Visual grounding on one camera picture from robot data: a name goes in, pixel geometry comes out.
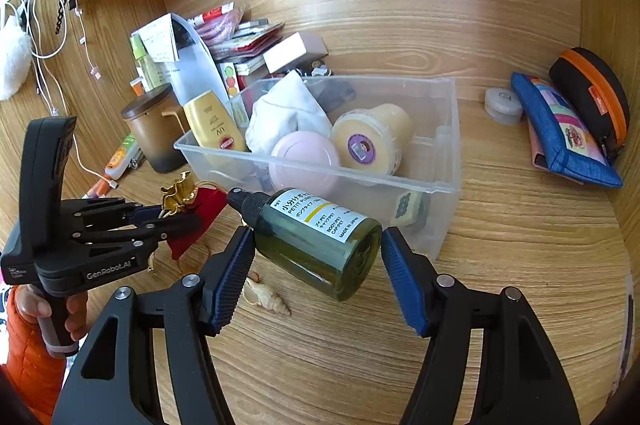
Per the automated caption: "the red velvet pouch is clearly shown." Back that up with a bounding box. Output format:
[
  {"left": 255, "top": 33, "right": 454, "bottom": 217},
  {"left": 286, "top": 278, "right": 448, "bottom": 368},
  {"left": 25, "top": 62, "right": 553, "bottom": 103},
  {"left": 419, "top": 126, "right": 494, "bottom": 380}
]
[{"left": 166, "top": 187, "right": 228, "bottom": 260}]

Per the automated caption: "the white cardboard box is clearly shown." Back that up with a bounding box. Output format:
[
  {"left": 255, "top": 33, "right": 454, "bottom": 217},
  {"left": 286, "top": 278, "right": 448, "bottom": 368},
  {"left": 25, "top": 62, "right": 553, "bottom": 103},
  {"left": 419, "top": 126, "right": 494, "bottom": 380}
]
[{"left": 262, "top": 31, "right": 323, "bottom": 74}]

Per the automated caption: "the pile of red packets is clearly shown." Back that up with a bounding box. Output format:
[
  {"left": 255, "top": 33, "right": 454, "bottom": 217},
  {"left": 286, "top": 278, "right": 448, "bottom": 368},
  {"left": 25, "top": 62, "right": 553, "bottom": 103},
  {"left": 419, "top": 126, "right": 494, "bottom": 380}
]
[{"left": 192, "top": 2, "right": 286, "bottom": 66}]

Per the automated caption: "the person's left hand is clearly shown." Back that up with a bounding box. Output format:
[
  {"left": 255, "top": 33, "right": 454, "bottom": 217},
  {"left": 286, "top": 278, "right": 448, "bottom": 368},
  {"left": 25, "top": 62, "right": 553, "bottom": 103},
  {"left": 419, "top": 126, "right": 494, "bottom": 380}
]
[{"left": 12, "top": 287, "right": 90, "bottom": 342}]

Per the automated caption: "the white round container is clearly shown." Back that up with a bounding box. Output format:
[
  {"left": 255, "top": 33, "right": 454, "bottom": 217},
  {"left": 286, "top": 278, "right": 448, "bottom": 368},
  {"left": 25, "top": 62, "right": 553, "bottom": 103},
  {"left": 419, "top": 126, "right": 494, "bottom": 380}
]
[{"left": 483, "top": 87, "right": 524, "bottom": 126}]

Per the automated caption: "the white charging cable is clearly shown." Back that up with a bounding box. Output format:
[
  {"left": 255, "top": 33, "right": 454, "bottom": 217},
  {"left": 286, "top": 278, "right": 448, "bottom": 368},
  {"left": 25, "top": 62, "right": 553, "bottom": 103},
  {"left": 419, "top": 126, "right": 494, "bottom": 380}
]
[{"left": 20, "top": 0, "right": 118, "bottom": 188}]

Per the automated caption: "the white fluffy pompom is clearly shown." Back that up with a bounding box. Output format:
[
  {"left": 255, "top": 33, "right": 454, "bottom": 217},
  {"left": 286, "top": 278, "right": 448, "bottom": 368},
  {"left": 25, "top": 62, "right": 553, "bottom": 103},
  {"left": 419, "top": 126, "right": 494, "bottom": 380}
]
[{"left": 0, "top": 15, "right": 33, "bottom": 102}]

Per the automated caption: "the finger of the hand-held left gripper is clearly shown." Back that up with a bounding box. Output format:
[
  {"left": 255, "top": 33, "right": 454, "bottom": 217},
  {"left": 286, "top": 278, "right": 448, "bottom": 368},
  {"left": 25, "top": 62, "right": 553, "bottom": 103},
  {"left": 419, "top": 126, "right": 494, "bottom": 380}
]
[
  {"left": 122, "top": 203, "right": 168, "bottom": 226},
  {"left": 135, "top": 217, "right": 202, "bottom": 251}
]

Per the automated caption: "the white box with coloured dots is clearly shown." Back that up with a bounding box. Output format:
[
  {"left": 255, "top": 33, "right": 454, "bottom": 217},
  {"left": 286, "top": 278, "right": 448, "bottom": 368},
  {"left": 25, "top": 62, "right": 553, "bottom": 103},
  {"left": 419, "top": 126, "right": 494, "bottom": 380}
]
[{"left": 218, "top": 61, "right": 241, "bottom": 106}]

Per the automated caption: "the black chain hairband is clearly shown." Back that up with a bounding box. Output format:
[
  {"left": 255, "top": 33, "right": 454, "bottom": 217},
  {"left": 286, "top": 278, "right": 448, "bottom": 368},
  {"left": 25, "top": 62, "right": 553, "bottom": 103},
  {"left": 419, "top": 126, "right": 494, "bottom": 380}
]
[{"left": 52, "top": 0, "right": 71, "bottom": 36}]

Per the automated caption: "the pink round case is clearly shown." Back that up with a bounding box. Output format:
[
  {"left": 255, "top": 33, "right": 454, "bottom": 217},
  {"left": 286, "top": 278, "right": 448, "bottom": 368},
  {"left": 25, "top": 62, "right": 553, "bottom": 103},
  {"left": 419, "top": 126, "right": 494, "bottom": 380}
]
[{"left": 269, "top": 131, "right": 342, "bottom": 192}]

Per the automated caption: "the white cloth pouch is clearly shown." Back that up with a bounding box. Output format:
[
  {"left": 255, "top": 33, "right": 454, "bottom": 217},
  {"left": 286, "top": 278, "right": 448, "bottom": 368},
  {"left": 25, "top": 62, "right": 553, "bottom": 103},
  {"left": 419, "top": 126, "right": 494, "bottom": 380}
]
[{"left": 245, "top": 71, "right": 333, "bottom": 154}]

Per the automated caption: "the brown mug with lid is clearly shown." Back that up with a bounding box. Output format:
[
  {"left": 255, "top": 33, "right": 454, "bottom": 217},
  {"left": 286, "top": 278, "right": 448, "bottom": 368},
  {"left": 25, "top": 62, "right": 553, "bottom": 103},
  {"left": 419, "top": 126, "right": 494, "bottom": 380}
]
[{"left": 121, "top": 84, "right": 190, "bottom": 173}]

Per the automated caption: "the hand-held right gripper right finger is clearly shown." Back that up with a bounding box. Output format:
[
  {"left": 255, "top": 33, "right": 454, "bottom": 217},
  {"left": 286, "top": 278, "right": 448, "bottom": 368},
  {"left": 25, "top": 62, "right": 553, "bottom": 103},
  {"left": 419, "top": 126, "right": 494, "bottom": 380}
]
[{"left": 381, "top": 227, "right": 581, "bottom": 425}]

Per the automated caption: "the person's left forearm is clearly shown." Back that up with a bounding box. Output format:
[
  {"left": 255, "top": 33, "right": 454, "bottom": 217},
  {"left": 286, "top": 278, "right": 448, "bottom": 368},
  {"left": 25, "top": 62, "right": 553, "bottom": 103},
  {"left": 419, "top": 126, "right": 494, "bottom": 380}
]
[{"left": 0, "top": 285, "right": 68, "bottom": 425}]

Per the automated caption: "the cream jar with clear lid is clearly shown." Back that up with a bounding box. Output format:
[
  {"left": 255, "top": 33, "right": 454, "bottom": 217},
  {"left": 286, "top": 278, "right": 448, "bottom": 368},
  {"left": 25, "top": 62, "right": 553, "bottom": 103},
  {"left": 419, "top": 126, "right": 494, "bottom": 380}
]
[{"left": 330, "top": 103, "right": 416, "bottom": 176}]

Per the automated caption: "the blue fabric pouch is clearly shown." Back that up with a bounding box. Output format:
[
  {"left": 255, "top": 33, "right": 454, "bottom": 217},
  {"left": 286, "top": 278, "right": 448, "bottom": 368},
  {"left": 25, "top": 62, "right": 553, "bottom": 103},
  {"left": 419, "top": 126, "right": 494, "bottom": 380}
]
[{"left": 511, "top": 72, "right": 624, "bottom": 189}]

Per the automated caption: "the clear plastic storage bin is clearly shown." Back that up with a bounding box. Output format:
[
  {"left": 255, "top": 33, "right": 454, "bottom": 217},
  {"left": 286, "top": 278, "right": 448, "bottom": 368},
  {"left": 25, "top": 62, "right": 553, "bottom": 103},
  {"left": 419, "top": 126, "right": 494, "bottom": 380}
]
[{"left": 173, "top": 75, "right": 462, "bottom": 261}]

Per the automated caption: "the yellow sunscreen tube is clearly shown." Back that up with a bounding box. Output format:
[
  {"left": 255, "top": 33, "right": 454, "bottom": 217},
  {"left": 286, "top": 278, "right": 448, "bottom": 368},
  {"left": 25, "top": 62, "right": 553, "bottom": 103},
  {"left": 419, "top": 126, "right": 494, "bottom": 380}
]
[{"left": 182, "top": 91, "right": 249, "bottom": 153}]

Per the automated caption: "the gold ornament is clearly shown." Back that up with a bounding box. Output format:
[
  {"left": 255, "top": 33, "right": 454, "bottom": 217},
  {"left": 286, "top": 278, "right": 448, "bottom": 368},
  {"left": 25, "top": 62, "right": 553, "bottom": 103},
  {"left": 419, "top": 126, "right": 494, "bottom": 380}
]
[{"left": 160, "top": 172, "right": 196, "bottom": 213}]

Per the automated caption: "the black case with orange zipper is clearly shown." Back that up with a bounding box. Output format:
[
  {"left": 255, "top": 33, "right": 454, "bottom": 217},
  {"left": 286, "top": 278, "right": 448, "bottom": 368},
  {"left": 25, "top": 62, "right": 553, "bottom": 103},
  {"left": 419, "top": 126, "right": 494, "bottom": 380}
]
[{"left": 548, "top": 47, "right": 631, "bottom": 163}]

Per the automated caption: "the wooden desktop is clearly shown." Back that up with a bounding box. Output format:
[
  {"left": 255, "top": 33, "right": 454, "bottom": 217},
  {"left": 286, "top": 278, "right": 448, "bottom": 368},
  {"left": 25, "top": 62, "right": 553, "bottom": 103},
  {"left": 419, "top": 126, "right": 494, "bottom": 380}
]
[{"left": 0, "top": 70, "right": 636, "bottom": 425}]

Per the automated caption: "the white paper receipt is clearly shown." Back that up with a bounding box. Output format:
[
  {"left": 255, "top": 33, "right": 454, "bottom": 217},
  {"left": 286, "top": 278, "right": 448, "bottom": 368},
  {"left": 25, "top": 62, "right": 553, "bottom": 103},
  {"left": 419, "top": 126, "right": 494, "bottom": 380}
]
[{"left": 140, "top": 16, "right": 180, "bottom": 62}]

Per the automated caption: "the pink charging cable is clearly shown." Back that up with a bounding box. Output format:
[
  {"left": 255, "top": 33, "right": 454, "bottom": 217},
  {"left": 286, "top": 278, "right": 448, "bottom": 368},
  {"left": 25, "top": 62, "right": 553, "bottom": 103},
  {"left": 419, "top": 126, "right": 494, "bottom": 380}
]
[{"left": 75, "top": 7, "right": 103, "bottom": 80}]

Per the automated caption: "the green and orange tube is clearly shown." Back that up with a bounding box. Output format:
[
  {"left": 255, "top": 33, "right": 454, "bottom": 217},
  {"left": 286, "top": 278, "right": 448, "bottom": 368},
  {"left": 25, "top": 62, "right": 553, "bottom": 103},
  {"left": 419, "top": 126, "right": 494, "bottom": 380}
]
[{"left": 104, "top": 132, "right": 143, "bottom": 180}]

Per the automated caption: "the green spray bottle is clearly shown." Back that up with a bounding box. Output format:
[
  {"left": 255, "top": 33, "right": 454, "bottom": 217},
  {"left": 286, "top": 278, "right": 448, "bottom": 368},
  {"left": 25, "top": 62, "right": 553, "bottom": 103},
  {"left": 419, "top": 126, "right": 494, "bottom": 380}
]
[{"left": 226, "top": 186, "right": 383, "bottom": 302}]

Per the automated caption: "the beige seashell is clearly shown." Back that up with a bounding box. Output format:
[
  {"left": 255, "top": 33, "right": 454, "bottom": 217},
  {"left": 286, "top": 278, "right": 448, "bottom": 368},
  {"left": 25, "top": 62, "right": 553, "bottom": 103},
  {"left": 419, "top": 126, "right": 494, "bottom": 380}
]
[{"left": 242, "top": 277, "right": 292, "bottom": 317}]

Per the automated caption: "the pale green bottle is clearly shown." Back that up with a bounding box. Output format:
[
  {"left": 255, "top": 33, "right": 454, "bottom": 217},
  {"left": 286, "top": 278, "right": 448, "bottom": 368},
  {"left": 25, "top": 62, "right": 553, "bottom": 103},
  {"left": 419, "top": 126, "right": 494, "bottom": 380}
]
[{"left": 130, "top": 32, "right": 163, "bottom": 93}]

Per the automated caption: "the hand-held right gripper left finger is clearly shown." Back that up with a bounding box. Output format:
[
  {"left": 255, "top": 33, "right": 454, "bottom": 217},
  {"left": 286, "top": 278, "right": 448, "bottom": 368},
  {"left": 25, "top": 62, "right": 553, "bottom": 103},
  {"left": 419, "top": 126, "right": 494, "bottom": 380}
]
[{"left": 51, "top": 226, "right": 257, "bottom": 425}]

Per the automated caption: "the pink wallet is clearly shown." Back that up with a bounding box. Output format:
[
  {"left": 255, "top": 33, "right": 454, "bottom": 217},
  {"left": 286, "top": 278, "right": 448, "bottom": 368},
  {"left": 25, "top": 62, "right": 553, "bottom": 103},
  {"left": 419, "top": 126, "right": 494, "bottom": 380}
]
[{"left": 527, "top": 120, "right": 586, "bottom": 183}]

